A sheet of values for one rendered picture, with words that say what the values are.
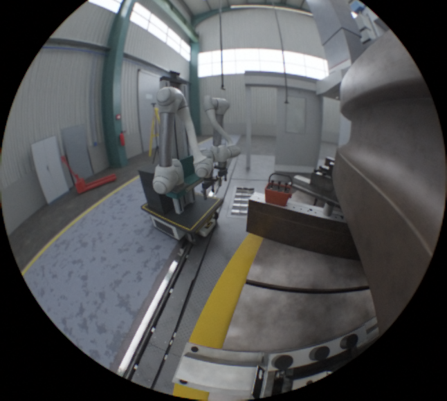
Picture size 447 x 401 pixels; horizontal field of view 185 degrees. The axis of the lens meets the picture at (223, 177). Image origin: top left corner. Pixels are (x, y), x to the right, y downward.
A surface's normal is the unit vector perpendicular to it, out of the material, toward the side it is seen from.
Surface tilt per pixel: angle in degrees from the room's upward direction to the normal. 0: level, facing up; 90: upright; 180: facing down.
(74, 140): 90
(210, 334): 0
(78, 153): 90
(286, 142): 90
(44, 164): 90
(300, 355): 0
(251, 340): 0
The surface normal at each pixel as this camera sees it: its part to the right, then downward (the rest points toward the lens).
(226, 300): -0.03, -0.92
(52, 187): 0.98, 0.04
